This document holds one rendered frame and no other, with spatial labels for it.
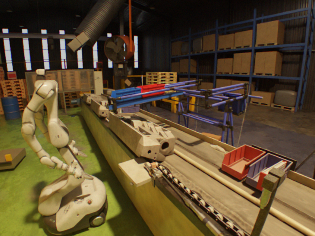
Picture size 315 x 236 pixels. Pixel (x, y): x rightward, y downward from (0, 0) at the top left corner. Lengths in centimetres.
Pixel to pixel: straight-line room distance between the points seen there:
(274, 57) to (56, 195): 1009
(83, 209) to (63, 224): 23
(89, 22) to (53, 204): 774
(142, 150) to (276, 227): 95
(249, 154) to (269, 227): 70
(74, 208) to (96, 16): 801
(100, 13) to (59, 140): 770
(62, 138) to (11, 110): 629
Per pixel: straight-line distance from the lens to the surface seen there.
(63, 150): 159
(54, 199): 180
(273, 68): 1003
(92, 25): 847
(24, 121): 134
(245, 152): 158
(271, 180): 50
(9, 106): 769
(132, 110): 311
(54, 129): 148
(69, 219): 176
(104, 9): 885
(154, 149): 128
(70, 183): 171
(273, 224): 108
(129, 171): 122
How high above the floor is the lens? 147
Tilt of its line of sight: 15 degrees down
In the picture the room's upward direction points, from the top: straight up
